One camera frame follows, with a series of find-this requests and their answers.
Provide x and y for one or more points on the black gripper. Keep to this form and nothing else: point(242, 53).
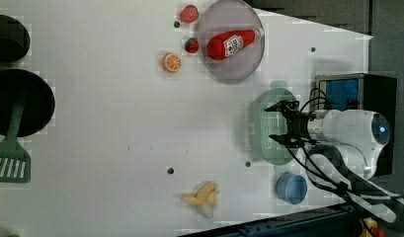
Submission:
point(297, 133)

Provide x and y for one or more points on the green oval strainer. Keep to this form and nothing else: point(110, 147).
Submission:
point(262, 124)

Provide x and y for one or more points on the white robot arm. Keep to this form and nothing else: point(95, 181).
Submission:
point(341, 152)

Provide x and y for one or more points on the blue bowl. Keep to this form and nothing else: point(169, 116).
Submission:
point(291, 188)

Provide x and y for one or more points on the black toaster oven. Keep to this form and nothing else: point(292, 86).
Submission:
point(362, 91)

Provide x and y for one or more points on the red ketchup bottle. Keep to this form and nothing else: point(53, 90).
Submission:
point(228, 44)

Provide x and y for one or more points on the toy peeled banana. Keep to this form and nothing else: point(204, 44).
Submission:
point(204, 200)

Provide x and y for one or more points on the red toy tomato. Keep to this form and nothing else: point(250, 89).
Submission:
point(192, 45)

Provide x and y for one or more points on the grey round plate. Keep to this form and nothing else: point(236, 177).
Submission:
point(226, 16)

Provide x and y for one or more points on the toy orange half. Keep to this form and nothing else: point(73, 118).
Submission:
point(171, 63)

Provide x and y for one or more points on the toy strawberry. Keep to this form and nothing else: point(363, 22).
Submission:
point(189, 14)

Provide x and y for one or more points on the green spatula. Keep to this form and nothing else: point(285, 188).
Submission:
point(15, 161)

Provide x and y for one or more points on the small black cylinder cup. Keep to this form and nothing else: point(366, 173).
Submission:
point(15, 41)

